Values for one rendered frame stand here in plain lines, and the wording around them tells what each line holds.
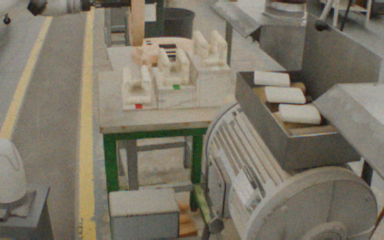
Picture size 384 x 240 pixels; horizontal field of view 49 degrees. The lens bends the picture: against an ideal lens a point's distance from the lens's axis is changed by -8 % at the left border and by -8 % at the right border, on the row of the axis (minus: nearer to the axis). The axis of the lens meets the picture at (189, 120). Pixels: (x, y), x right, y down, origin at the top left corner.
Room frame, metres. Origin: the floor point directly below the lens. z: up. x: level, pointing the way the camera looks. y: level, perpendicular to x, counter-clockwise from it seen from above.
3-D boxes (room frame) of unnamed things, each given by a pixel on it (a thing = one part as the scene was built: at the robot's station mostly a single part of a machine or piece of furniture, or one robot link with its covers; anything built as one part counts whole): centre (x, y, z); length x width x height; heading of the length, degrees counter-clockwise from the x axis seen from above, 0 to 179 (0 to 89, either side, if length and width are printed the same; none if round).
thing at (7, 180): (1.31, 0.70, 0.87); 0.18 x 0.16 x 0.22; 73
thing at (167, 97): (1.87, 0.08, 0.98); 0.27 x 0.16 x 0.09; 12
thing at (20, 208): (1.29, 0.69, 0.73); 0.22 x 0.18 x 0.06; 5
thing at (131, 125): (1.91, 0.14, 0.55); 0.62 x 0.58 x 0.76; 12
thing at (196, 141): (2.23, -0.05, 0.45); 0.05 x 0.05 x 0.90; 12
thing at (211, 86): (1.90, -0.07, 1.02); 0.27 x 0.15 x 0.17; 12
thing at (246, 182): (0.74, -0.19, 1.25); 0.41 x 0.27 x 0.26; 12
